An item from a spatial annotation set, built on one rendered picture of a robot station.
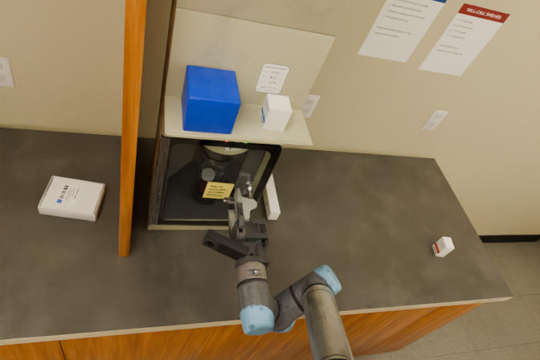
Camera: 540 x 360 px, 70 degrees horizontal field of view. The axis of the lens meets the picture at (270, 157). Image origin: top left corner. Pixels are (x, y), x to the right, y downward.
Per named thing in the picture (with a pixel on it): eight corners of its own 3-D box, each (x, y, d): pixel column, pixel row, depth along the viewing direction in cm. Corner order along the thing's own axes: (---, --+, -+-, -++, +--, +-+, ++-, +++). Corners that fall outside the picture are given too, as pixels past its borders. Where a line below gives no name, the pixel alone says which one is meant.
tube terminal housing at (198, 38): (148, 168, 138) (172, -53, 84) (236, 172, 149) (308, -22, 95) (146, 230, 123) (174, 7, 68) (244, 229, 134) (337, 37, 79)
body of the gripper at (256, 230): (257, 231, 108) (264, 272, 101) (227, 231, 105) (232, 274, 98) (264, 217, 103) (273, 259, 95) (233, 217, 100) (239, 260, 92)
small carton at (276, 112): (259, 113, 87) (267, 92, 83) (280, 116, 89) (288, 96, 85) (262, 128, 84) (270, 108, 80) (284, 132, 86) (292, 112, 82)
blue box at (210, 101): (181, 97, 83) (186, 63, 77) (226, 102, 86) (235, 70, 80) (182, 131, 77) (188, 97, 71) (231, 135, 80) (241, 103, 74)
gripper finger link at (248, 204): (254, 189, 108) (255, 222, 104) (233, 188, 106) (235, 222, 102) (257, 186, 105) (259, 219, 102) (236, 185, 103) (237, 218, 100)
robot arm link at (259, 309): (253, 339, 91) (235, 333, 85) (247, 293, 98) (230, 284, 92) (283, 329, 89) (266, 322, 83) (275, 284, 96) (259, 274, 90)
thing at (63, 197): (53, 182, 124) (51, 174, 121) (105, 190, 128) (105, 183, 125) (38, 214, 116) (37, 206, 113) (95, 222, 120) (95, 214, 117)
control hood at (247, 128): (159, 126, 90) (163, 93, 82) (288, 137, 100) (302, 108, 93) (159, 165, 82) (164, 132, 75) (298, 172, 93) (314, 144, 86)
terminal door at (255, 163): (150, 222, 119) (163, 133, 91) (246, 224, 129) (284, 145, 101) (150, 224, 119) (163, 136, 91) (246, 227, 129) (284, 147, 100)
